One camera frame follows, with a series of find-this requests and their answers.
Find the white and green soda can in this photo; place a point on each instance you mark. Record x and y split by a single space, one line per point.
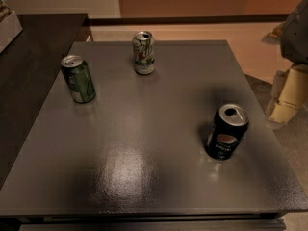
143 48

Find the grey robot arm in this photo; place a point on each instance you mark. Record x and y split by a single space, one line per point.
294 39

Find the white box at left edge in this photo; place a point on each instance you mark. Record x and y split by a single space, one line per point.
10 28

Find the cream cardboard object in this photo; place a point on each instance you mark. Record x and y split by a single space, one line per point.
289 93

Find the black pepsi can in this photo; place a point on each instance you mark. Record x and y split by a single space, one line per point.
229 126

